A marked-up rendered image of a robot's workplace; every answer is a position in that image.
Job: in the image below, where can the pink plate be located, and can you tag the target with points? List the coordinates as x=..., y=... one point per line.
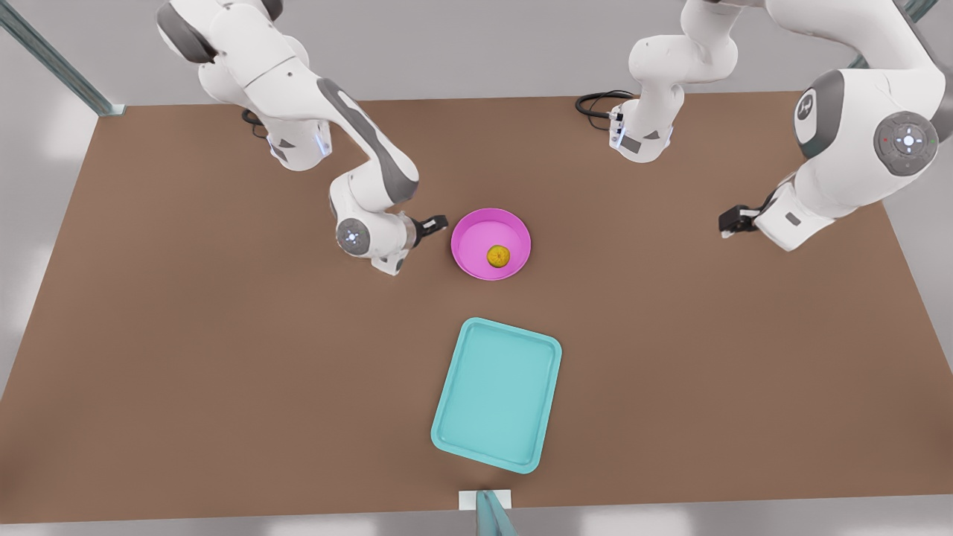
x=491, y=244

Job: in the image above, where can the orange fruit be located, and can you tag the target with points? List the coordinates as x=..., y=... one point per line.
x=498, y=256

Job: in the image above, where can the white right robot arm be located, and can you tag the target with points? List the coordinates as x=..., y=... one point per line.
x=298, y=89

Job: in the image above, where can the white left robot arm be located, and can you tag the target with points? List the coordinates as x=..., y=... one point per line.
x=856, y=134

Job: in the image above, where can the turquoise tray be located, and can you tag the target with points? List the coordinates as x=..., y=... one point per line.
x=496, y=395

